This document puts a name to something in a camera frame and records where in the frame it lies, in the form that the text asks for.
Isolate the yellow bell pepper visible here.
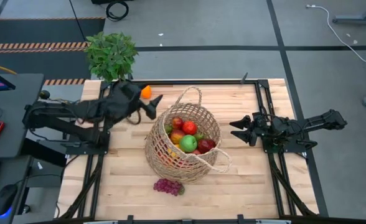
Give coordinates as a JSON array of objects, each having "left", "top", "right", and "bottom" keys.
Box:
[{"left": 166, "top": 143, "right": 182, "bottom": 166}]

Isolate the grey desk leg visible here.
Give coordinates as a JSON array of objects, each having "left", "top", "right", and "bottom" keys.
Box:
[{"left": 332, "top": 0, "right": 366, "bottom": 26}]

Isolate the thin black floor cable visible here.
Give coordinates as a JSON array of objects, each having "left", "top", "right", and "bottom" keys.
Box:
[{"left": 68, "top": 0, "right": 87, "bottom": 40}]

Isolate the black computer mouse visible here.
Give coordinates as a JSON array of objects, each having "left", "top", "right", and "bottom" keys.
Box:
[{"left": 0, "top": 184, "right": 18, "bottom": 217}]

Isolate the purple grape bunch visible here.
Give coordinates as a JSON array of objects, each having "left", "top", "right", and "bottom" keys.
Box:
[{"left": 153, "top": 178, "right": 185, "bottom": 197}]

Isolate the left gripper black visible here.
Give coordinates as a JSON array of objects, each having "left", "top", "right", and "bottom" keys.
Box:
[{"left": 108, "top": 81, "right": 164, "bottom": 122}]

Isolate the black box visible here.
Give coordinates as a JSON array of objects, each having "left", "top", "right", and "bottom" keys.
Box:
[{"left": 21, "top": 138, "right": 67, "bottom": 167}]

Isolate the white cable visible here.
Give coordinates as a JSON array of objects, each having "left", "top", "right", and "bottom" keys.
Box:
[{"left": 306, "top": 4, "right": 366, "bottom": 63}]

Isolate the green apple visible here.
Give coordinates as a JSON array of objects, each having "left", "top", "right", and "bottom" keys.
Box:
[{"left": 179, "top": 134, "right": 199, "bottom": 153}]

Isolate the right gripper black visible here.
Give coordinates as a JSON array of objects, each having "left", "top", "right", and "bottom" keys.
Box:
[{"left": 229, "top": 111, "right": 273, "bottom": 147}]

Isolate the black metal table frame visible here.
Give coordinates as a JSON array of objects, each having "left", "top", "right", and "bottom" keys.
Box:
[{"left": 58, "top": 79, "right": 330, "bottom": 224}]

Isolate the black hazard-striped floor mat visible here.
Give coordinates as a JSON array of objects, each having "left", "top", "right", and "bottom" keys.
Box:
[{"left": 0, "top": 17, "right": 106, "bottom": 86}]

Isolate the green potted plant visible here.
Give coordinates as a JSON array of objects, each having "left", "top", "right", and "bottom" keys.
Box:
[{"left": 85, "top": 30, "right": 139, "bottom": 91}]

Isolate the orange fruit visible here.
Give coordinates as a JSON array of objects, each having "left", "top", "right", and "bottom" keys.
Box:
[{"left": 141, "top": 85, "right": 153, "bottom": 100}]

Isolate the woven wicker basket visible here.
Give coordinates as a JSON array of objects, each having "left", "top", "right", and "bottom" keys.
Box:
[{"left": 144, "top": 86, "right": 233, "bottom": 185}]

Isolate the coiled black cable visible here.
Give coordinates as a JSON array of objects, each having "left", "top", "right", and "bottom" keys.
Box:
[{"left": 105, "top": 0, "right": 130, "bottom": 22}]

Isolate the black keyboard desk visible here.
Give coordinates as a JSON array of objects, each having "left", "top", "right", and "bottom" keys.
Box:
[{"left": 0, "top": 155, "right": 34, "bottom": 224}]

